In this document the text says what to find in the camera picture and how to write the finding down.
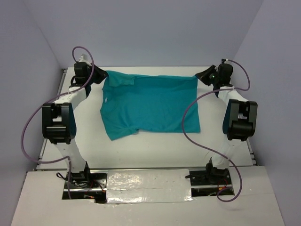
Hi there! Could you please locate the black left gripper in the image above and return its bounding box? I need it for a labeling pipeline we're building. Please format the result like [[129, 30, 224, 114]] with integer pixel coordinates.
[[86, 63, 110, 84]]

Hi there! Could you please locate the teal t shirt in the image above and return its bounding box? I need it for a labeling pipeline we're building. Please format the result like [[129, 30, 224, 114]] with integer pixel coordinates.
[[100, 71, 201, 140]]

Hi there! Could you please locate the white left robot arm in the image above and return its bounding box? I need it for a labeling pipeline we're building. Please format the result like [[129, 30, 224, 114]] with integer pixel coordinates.
[[42, 62, 109, 188]]

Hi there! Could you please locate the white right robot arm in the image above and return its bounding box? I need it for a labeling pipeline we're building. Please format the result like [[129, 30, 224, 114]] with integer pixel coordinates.
[[196, 63, 258, 184]]

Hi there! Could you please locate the white foam cover block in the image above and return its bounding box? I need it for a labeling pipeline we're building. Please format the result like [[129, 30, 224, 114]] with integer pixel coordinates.
[[106, 169, 192, 204]]

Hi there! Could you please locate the white front cover board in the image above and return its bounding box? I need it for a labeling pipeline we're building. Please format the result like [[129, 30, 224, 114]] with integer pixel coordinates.
[[12, 166, 284, 226]]

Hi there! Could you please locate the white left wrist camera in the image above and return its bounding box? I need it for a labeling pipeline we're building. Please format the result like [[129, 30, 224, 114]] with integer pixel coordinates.
[[78, 54, 91, 66]]

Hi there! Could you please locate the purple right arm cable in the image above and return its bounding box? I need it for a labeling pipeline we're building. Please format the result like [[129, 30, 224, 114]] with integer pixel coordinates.
[[182, 59, 250, 202]]

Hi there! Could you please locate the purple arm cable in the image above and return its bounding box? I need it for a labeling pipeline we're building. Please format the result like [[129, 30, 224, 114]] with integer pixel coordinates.
[[21, 46, 96, 200], [182, 59, 250, 202]]

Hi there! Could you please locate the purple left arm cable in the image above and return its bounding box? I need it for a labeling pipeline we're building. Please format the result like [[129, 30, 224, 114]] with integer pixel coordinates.
[[21, 46, 96, 200]]

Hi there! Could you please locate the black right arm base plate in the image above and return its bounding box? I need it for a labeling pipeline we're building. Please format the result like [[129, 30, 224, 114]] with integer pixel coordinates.
[[185, 170, 232, 188]]

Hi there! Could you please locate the silver mounting rail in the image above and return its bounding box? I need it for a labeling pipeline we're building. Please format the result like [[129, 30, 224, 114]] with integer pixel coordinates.
[[71, 169, 231, 193]]

